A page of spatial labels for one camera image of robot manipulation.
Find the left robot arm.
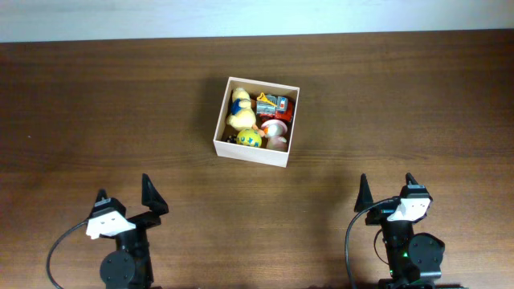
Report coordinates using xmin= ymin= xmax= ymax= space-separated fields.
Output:
xmin=86 ymin=173 xmax=169 ymax=289

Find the red toy fire truck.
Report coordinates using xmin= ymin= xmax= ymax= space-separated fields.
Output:
xmin=256 ymin=92 xmax=295 ymax=123

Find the pink cardboard box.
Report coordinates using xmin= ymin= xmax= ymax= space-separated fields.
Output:
xmin=214 ymin=77 xmax=300 ymax=167

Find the black round cap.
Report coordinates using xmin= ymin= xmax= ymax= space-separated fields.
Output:
xmin=226 ymin=135 xmax=237 ymax=144

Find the white duck figurine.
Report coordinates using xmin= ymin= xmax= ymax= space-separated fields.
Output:
xmin=261 ymin=120 xmax=288 ymax=152

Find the yellow plush duck toy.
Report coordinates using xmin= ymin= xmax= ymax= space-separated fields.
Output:
xmin=226 ymin=88 xmax=265 ymax=136

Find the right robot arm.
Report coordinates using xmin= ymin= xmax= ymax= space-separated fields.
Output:
xmin=350 ymin=173 xmax=445 ymax=289

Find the yellow blue ball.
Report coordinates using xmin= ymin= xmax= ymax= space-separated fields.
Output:
xmin=236 ymin=128 xmax=262 ymax=148

